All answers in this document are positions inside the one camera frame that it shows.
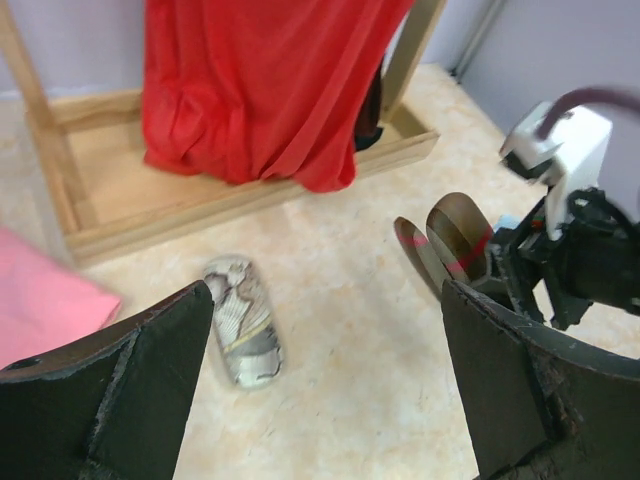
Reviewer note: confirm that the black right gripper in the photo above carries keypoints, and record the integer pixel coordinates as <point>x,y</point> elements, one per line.
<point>596,260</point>

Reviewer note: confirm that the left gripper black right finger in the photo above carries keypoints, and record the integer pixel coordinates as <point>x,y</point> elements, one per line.
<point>539,404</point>

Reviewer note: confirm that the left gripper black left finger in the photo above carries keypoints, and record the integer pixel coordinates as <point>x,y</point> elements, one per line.
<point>113,404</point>

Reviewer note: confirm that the small light blue cloth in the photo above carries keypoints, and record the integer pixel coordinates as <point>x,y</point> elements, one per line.
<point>506,222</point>

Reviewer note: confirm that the brown plaid glasses case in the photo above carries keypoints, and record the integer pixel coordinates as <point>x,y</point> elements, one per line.
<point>452,245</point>

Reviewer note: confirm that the map print glasses case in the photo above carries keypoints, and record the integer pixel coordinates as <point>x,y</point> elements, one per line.
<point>244,322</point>

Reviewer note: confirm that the pink folded t-shirt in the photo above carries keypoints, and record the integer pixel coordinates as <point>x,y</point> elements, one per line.
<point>44,305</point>

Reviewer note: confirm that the dark navy garment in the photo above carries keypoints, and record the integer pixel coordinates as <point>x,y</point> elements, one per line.
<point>367,130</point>

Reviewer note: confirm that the wooden clothes rack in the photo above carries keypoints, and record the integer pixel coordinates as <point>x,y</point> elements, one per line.
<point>105,202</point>

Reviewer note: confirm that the red tank top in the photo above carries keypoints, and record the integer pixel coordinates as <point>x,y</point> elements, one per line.
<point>256,90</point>

